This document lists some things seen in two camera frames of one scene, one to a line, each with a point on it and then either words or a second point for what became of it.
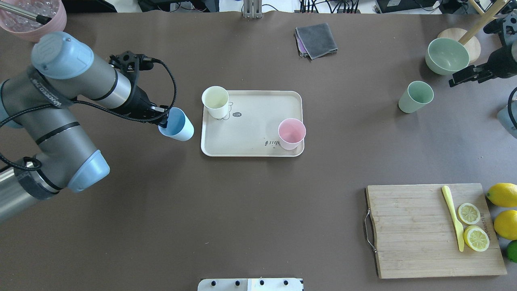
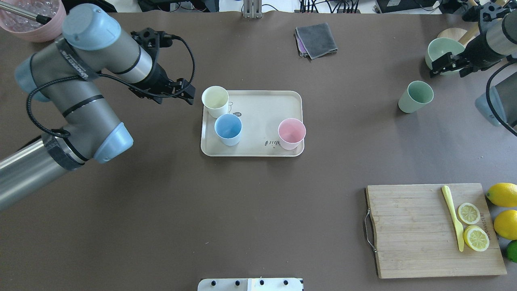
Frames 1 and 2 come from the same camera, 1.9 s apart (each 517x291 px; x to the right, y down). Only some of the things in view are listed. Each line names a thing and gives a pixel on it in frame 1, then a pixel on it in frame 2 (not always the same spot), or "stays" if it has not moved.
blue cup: [179, 126] → [228, 127]
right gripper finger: [476, 78] → [433, 73]
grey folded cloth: [316, 41] stays
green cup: [418, 93] stays
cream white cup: [216, 99] stays
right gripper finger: [466, 73] → [445, 62]
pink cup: [291, 131] stays
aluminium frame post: [253, 9] stays
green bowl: [444, 56] stays
